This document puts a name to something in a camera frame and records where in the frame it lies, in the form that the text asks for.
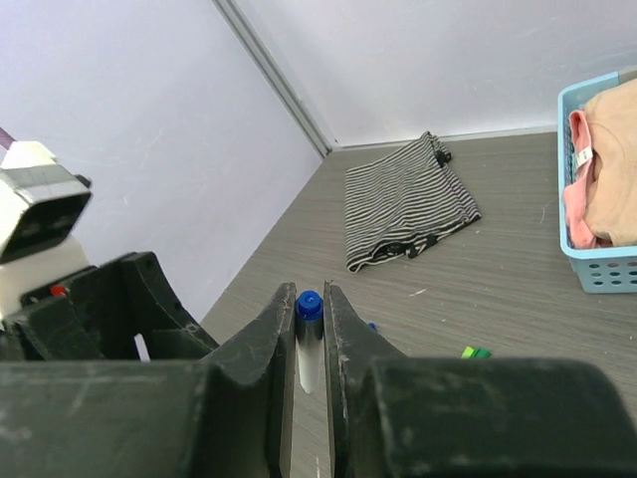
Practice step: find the light blue plastic basket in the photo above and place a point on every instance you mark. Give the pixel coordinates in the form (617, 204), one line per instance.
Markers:
(602, 270)

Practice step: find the black white striped cloth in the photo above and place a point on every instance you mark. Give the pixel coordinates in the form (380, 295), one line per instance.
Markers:
(403, 204)

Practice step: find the blue pen cap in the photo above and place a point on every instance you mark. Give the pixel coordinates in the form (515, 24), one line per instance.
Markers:
(309, 318)

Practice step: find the lime green pen cap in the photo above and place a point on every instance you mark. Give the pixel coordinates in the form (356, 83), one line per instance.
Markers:
(475, 353)

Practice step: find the peach folded towel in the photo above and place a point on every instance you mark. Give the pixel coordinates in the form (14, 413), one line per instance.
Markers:
(600, 204)

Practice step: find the white pen blue end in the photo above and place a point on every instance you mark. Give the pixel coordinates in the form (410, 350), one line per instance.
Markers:
(309, 366)

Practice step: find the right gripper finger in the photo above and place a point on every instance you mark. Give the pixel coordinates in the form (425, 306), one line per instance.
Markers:
(391, 415)
(227, 415)

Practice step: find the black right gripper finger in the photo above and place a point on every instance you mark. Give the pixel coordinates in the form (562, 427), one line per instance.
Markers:
(54, 328)
(128, 297)

